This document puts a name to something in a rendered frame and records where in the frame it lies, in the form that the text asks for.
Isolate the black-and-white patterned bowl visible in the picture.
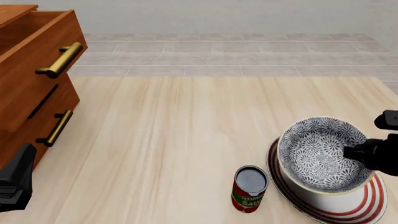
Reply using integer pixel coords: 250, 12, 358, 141
277, 116, 377, 212

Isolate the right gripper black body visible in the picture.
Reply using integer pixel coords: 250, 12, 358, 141
363, 133, 398, 178

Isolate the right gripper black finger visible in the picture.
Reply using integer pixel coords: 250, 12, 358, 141
343, 142, 373, 167

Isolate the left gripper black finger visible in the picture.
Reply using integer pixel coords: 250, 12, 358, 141
0, 142, 38, 187

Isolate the wooden drawer, large brass handle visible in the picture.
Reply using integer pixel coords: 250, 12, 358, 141
0, 9, 89, 133

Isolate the wooden drawer, slim brass handle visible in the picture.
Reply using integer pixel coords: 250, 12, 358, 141
0, 74, 81, 172

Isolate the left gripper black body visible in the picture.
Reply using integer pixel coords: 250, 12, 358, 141
0, 184, 34, 211

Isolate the white plate with red rings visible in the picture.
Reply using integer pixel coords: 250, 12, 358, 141
266, 137, 388, 223

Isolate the large brass drawer handle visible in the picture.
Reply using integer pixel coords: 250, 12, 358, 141
34, 41, 84, 80

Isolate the tomato sauce tin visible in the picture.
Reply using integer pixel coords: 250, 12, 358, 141
231, 164, 269, 215

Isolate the slim brass drawer handle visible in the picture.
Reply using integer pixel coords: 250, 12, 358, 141
35, 109, 74, 147

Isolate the wooden cabinet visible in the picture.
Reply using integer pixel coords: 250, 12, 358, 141
0, 4, 89, 174

